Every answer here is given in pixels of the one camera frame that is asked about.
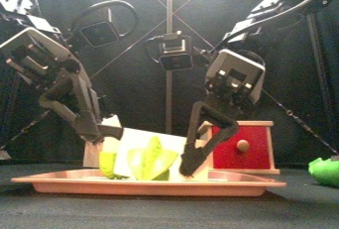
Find large green starfruit piece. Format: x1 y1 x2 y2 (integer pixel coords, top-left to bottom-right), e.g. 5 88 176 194
127 135 180 181

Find small green starfruit piece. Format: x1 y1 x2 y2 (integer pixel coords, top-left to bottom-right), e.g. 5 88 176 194
98 151 119 180

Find red and white drawer box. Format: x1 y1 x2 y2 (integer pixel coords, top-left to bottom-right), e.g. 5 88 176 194
198 119 282 175

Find pink plastic tray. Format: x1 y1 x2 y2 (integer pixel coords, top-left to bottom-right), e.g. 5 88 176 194
11 168 288 197

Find black slanted metal strut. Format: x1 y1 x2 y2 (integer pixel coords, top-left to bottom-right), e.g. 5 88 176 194
306 10 331 129

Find green toy vegetable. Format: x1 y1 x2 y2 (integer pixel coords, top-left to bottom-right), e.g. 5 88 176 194
307 157 339 188

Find thin diagonal frame cord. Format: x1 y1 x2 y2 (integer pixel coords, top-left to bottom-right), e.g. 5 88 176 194
130 0 339 157
0 0 222 151

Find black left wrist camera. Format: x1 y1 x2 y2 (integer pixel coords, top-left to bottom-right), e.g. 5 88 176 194
79 8 122 50

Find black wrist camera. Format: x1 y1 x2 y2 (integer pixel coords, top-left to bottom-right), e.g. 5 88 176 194
79 8 122 50
158 30 196 72

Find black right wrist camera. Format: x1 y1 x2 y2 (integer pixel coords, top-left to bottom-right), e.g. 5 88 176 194
158 30 196 72

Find grey vertical frame pole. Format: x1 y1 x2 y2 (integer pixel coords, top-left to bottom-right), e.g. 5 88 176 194
164 0 175 135

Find black right camera cable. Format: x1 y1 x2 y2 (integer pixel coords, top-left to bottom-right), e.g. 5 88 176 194
142 35 163 64

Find black camera cable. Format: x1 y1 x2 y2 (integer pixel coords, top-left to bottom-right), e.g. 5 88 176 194
72 0 139 40
142 35 163 64

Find black left camera cable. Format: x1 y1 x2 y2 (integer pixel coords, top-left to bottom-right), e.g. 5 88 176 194
72 0 139 40

